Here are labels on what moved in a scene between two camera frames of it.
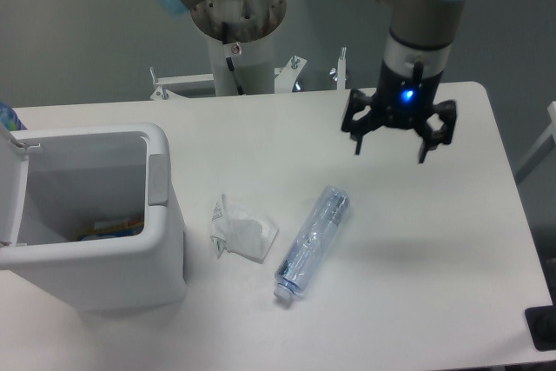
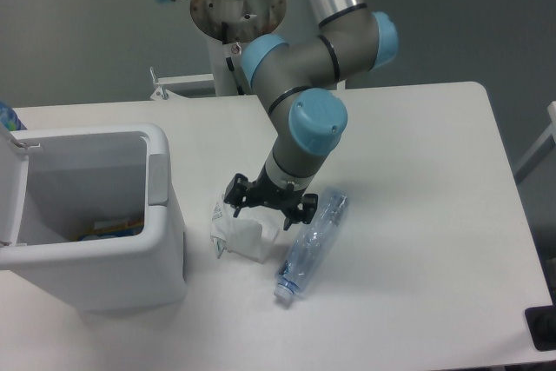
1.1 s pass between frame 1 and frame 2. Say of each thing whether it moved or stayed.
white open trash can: stayed
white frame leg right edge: stayed
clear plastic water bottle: stayed
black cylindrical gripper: moved
